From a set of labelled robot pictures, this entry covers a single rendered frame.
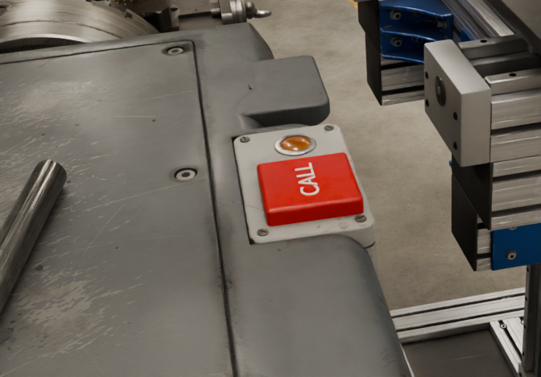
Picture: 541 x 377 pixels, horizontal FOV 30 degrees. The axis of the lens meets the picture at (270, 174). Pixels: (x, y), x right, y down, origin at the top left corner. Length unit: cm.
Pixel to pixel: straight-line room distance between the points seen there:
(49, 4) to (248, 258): 53
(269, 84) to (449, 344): 139
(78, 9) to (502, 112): 45
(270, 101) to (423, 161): 236
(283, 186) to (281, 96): 15
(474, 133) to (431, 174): 196
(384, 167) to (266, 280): 252
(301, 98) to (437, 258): 196
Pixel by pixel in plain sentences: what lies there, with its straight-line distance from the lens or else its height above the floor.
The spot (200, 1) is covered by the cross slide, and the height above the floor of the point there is 97.
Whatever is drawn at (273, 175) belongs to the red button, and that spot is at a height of 127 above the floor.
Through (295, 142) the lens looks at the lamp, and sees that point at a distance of 70.
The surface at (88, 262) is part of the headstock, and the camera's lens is 61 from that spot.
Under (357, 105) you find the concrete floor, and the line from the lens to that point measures 344.
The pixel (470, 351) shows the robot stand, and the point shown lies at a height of 21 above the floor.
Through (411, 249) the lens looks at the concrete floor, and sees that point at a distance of 273.
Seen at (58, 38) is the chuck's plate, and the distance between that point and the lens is 100.
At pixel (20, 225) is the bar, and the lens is 62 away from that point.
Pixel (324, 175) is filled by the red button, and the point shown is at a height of 127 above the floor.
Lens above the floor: 160
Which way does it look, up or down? 31 degrees down
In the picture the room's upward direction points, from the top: 6 degrees counter-clockwise
